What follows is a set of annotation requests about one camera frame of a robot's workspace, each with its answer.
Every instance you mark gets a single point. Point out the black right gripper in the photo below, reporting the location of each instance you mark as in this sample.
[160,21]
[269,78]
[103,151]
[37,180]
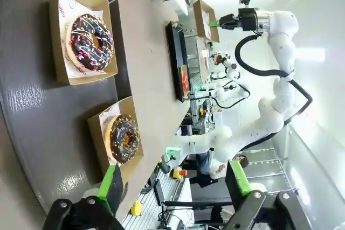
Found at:
[247,20]

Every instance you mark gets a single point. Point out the chocolate rainbow sprinkle donut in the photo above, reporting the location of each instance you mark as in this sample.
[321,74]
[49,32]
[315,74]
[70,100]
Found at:
[91,44]

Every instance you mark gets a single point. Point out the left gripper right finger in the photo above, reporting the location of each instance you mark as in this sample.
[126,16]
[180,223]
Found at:
[235,181]

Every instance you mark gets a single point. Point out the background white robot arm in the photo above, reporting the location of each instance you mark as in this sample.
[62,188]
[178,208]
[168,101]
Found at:
[229,71]

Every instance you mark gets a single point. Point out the red glazed donut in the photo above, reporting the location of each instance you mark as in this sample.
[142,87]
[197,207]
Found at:
[185,77]

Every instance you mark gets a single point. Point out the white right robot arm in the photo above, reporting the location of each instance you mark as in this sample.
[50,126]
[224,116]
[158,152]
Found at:
[283,52]

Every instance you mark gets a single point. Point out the white printed paper liner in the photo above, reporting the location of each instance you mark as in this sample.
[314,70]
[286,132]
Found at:
[106,117]
[208,22]
[70,1]

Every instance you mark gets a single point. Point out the yellow red emergency stop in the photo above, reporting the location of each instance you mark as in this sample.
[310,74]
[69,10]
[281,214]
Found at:
[179,173]

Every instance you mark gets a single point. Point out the chocolate nut donut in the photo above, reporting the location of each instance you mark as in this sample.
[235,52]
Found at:
[124,138]

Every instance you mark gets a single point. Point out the small yellow object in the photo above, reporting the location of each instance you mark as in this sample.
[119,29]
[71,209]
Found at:
[136,208]

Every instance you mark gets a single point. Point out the seated operator grey top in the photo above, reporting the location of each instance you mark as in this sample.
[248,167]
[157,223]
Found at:
[210,165]

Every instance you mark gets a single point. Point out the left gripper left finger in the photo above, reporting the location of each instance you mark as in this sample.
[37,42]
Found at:
[113,187]

